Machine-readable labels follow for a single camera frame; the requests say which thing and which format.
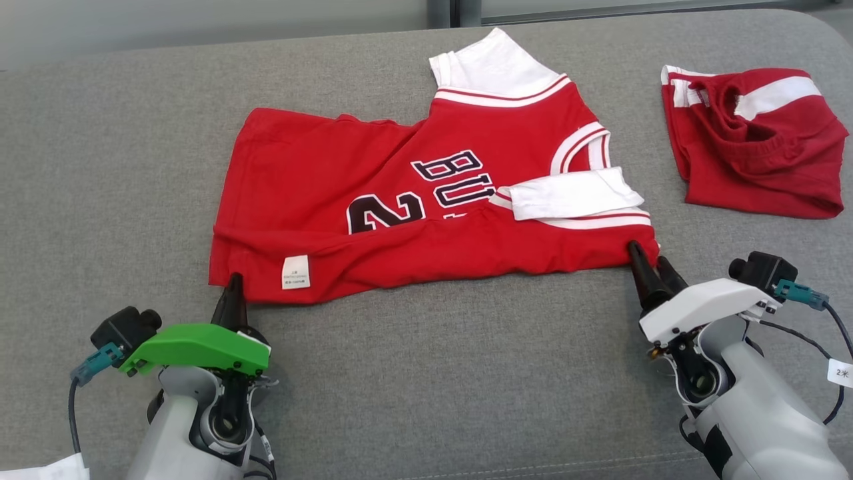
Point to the red basketball jersey shirt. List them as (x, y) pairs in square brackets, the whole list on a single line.
[(320, 173)]

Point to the red shorts white stripe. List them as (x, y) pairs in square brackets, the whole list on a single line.
[(766, 173)]

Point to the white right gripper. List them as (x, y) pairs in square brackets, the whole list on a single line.
[(706, 306)]

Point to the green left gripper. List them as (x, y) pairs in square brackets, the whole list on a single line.
[(193, 346)]

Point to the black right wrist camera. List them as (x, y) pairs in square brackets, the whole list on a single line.
[(763, 273)]

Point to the grey partition post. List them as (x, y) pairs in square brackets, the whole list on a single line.
[(453, 12)]

